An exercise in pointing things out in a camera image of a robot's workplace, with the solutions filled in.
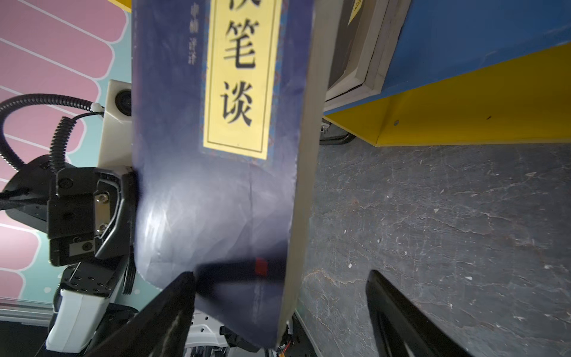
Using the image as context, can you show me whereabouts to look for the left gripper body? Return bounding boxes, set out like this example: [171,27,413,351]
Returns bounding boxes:
[47,167,138,266]

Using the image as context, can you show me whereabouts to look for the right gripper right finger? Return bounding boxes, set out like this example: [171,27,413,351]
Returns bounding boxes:
[366,270,471,356]

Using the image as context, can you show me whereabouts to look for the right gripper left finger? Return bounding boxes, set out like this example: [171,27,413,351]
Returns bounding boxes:
[88,272,196,356]

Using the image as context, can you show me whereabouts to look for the dark blue Mengxi label book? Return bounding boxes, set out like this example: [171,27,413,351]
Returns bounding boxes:
[132,1,343,349]

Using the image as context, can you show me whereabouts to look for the dark blue thread-bound book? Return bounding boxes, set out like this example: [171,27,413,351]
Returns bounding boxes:
[323,0,413,112]

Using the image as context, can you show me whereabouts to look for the dark blue Sunzi label book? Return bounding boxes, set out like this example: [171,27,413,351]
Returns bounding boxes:
[327,0,390,99]

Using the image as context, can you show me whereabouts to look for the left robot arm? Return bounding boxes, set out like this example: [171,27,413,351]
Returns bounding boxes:
[1,89,138,356]

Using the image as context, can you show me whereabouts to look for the yellow bookshelf pink blue shelves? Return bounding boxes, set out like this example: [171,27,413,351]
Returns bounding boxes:
[106,0,571,147]

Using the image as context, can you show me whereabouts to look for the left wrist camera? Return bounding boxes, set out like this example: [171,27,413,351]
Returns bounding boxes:
[98,80,133,167]

